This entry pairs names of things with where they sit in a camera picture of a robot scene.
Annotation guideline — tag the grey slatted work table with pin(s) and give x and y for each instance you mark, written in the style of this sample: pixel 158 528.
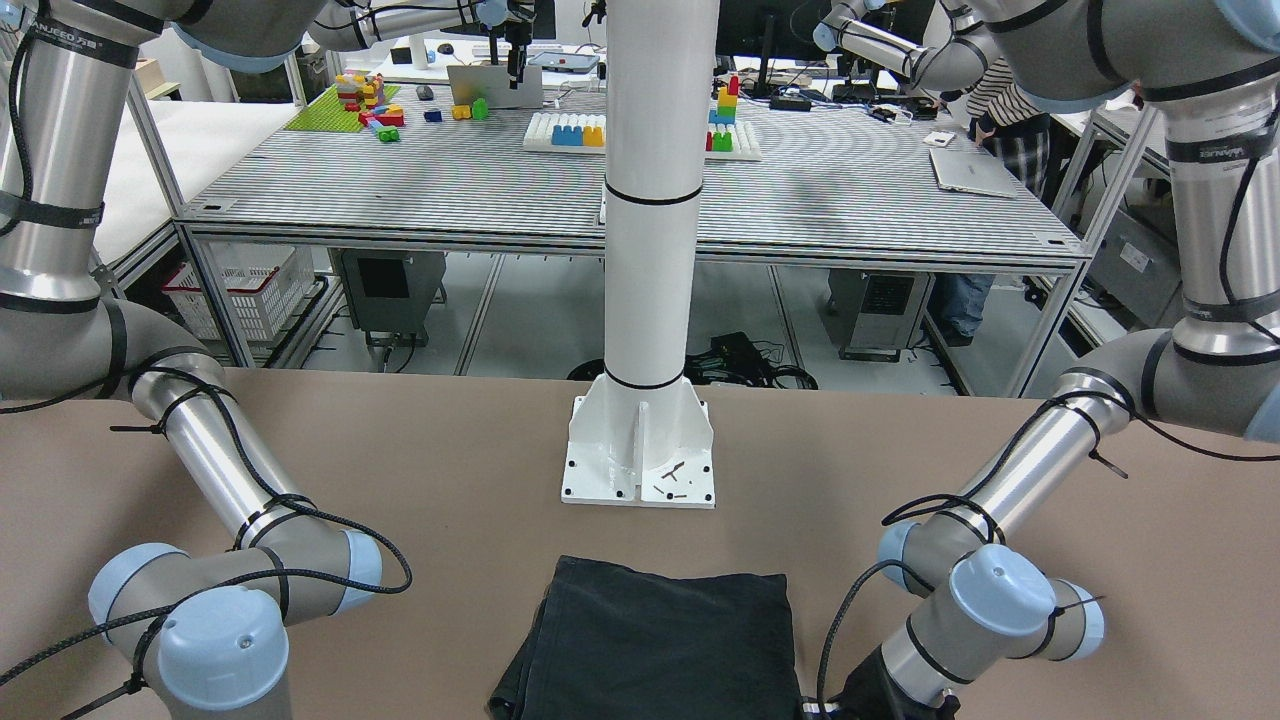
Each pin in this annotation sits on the grey slatted work table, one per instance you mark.
pixel 833 189

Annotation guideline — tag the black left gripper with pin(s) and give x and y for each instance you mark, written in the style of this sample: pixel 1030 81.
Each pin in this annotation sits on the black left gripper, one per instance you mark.
pixel 868 692

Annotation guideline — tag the silver closed laptop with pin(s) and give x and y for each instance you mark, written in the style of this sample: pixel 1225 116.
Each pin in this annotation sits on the silver closed laptop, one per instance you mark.
pixel 972 172

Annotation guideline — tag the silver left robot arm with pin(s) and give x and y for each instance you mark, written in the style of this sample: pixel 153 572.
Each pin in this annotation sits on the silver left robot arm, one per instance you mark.
pixel 1210 67

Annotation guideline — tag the white plastic basket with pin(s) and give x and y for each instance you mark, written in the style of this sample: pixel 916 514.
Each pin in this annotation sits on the white plastic basket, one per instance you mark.
pixel 264 282

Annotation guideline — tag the white block tray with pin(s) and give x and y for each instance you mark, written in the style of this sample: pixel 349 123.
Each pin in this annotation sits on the white block tray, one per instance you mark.
pixel 570 133

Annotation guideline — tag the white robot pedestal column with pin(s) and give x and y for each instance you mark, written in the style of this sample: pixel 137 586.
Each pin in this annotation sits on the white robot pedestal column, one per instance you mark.
pixel 641 436

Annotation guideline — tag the person in plaid shirt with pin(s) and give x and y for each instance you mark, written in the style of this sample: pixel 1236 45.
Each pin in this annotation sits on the person in plaid shirt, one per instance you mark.
pixel 1005 123

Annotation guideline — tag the green lego baseplate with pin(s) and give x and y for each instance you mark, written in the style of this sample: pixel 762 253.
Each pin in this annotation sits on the green lego baseplate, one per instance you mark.
pixel 328 113

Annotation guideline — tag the black graphic t-shirt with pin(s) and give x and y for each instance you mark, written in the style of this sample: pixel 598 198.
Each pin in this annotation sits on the black graphic t-shirt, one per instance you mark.
pixel 609 642

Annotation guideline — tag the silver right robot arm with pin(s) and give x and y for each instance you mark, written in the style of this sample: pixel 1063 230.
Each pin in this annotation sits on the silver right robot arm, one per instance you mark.
pixel 206 635

